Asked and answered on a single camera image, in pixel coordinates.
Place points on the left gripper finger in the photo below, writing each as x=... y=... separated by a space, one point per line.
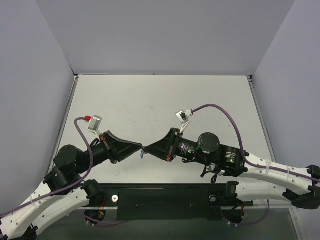
x=119 y=143
x=123 y=153

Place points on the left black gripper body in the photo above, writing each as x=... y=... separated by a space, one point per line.
x=108 y=147

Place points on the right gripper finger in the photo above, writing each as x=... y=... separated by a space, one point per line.
x=164 y=143
x=162 y=154

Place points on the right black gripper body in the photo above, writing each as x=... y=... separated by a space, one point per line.
x=172 y=145

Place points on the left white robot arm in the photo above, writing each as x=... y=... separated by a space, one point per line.
x=65 y=188

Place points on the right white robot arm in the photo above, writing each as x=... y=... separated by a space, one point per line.
x=299 y=186

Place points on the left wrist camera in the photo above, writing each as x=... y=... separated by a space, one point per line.
x=94 y=123

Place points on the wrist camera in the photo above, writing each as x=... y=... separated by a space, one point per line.
x=183 y=117
x=94 y=123

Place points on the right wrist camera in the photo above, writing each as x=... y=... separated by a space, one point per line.
x=183 y=117

